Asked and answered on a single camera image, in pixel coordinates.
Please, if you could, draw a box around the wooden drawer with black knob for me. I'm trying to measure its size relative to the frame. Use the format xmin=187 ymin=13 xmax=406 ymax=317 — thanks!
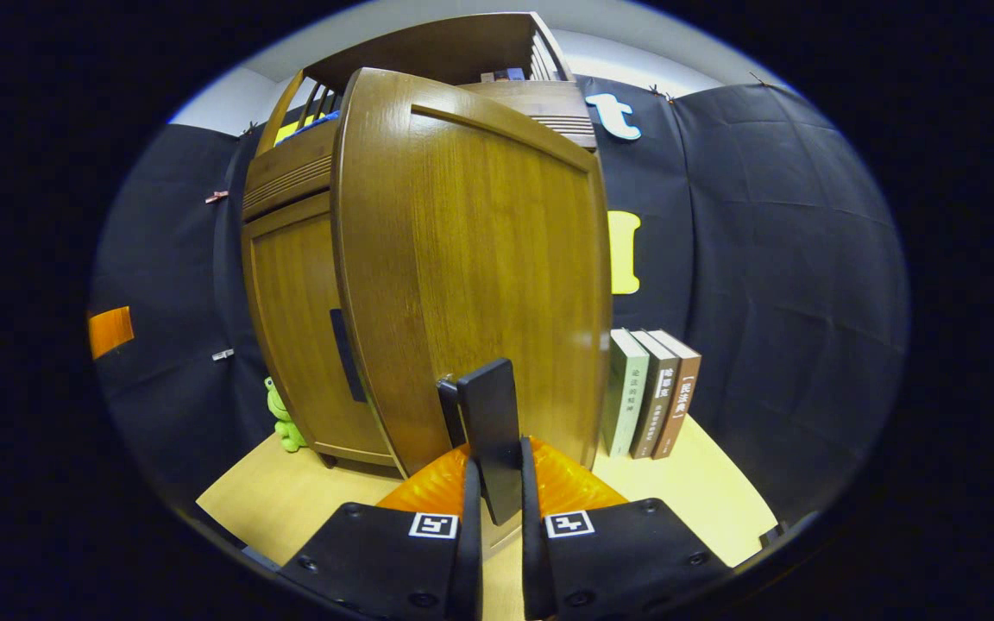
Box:
xmin=242 ymin=79 xmax=599 ymax=223

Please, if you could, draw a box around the wooden double-door shoe cabinet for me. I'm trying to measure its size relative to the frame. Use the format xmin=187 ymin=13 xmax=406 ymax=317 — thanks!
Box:
xmin=241 ymin=11 xmax=615 ymax=528

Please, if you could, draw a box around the green frog toy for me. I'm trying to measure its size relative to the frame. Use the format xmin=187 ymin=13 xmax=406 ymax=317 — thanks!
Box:
xmin=264 ymin=376 xmax=311 ymax=455

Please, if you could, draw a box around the blue towel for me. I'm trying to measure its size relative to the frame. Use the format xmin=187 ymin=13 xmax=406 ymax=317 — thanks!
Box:
xmin=275 ymin=110 xmax=343 ymax=147

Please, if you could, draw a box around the reddish brown paperback book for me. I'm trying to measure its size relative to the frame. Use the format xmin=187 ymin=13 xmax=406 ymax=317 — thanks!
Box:
xmin=651 ymin=329 xmax=703 ymax=461

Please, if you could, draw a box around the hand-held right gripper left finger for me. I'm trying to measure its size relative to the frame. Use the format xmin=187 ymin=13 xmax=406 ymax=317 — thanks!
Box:
xmin=275 ymin=442 xmax=486 ymax=621

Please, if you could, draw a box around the wooden shoe cabinet door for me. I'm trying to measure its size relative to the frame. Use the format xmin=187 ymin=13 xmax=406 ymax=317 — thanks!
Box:
xmin=330 ymin=67 xmax=615 ymax=528
xmin=242 ymin=191 xmax=404 ymax=469

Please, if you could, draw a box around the black backdrop cloth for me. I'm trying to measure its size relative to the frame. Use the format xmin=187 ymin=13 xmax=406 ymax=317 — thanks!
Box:
xmin=87 ymin=73 xmax=911 ymax=520

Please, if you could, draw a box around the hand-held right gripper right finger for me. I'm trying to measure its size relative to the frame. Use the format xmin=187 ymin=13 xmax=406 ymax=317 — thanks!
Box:
xmin=519 ymin=436 xmax=735 ymax=621

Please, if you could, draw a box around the taupe paperback book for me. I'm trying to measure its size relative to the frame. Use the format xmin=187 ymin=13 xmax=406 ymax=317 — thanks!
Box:
xmin=629 ymin=329 xmax=682 ymax=461

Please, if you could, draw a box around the pale green paperback book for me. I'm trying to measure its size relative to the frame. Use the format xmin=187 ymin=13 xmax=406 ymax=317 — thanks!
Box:
xmin=601 ymin=328 xmax=651 ymax=459

